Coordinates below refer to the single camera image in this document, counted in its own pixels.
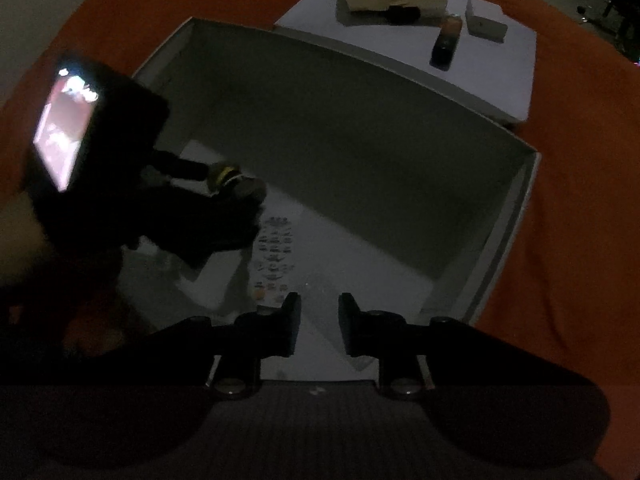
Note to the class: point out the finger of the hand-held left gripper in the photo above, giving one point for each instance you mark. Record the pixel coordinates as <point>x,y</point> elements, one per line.
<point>180,165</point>
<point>210,225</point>

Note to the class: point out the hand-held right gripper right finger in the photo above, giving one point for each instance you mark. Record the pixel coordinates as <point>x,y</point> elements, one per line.
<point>346,325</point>

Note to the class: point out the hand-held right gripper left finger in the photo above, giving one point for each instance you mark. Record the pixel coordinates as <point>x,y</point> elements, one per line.
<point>295,325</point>

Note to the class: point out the small yellow and black battery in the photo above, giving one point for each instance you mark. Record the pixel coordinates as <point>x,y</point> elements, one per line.
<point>227,175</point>

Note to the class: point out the white remote control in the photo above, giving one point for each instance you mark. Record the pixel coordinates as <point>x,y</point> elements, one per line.
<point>274,252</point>

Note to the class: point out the white cardboard box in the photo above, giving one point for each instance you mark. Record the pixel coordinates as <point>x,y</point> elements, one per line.
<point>350,135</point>

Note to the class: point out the white embossed box lid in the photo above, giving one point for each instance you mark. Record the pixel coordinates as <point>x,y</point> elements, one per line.
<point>500,75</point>

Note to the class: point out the orange blanket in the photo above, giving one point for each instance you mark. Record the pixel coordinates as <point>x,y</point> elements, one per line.
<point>575,210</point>

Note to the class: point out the small black object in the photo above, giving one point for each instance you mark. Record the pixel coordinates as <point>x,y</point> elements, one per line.
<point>402,15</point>

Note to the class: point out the black and orange lighter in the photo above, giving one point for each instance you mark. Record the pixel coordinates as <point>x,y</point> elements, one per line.
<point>446,42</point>

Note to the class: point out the small white box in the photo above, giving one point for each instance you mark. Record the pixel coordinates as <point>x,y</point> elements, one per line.
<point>485,20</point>

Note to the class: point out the office chair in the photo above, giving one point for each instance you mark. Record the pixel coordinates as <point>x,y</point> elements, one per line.
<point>582,10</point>

